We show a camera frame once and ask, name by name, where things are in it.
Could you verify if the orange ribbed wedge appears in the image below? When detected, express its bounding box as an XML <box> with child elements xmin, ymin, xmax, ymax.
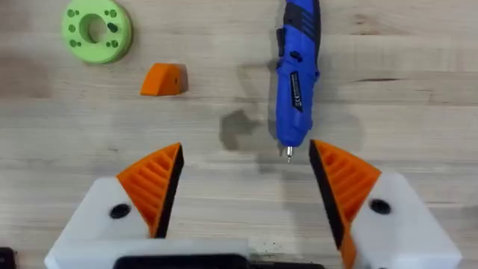
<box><xmin>140</xmin><ymin>63</ymin><xmax>189</xmax><ymax>97</ymax></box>

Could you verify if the blue electric screwdriver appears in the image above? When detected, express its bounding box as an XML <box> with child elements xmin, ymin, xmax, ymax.
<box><xmin>275</xmin><ymin>0</ymin><xmax>322</xmax><ymax>164</ymax></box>

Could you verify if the green disc with holes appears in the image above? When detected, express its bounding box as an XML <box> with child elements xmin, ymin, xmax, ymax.
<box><xmin>61</xmin><ymin>0</ymin><xmax>134</xmax><ymax>65</ymax></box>

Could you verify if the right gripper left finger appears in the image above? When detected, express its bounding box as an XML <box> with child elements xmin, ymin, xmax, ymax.
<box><xmin>55</xmin><ymin>142</ymin><xmax>185</xmax><ymax>243</ymax></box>

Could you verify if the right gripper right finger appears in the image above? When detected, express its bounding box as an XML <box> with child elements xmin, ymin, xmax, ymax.
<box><xmin>308</xmin><ymin>139</ymin><xmax>463</xmax><ymax>269</ymax></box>

